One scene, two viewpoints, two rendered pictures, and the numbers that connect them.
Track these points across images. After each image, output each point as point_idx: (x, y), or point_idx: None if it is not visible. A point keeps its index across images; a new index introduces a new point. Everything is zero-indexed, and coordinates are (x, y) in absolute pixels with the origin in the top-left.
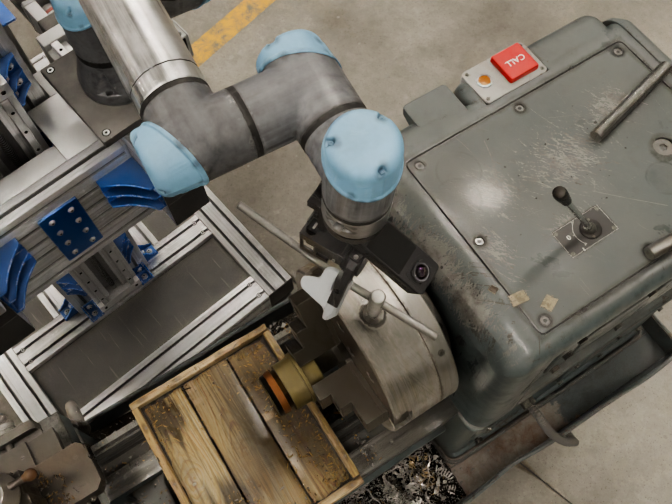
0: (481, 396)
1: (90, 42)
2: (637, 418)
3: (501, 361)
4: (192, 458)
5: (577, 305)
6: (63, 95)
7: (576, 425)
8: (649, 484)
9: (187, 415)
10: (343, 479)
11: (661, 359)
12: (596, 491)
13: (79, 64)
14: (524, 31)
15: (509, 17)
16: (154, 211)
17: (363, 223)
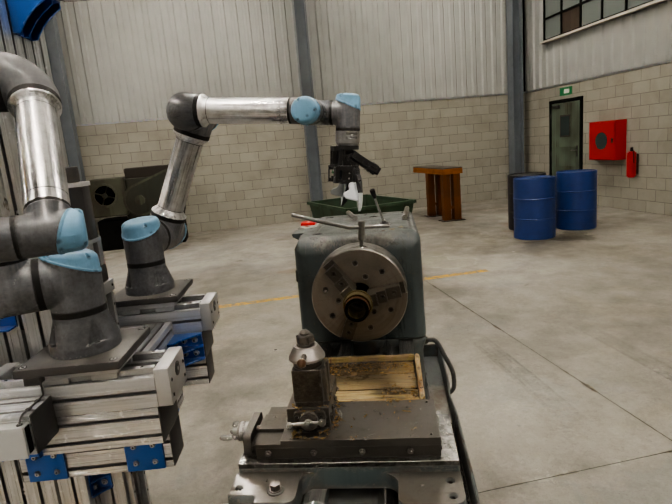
0: (414, 286)
1: (153, 244)
2: None
3: (409, 240)
4: (347, 398)
5: (407, 225)
6: (130, 300)
7: (446, 373)
8: (497, 459)
9: None
10: (411, 362)
11: (438, 355)
12: (488, 478)
13: (139, 274)
14: (235, 394)
15: (222, 395)
16: None
17: (358, 128)
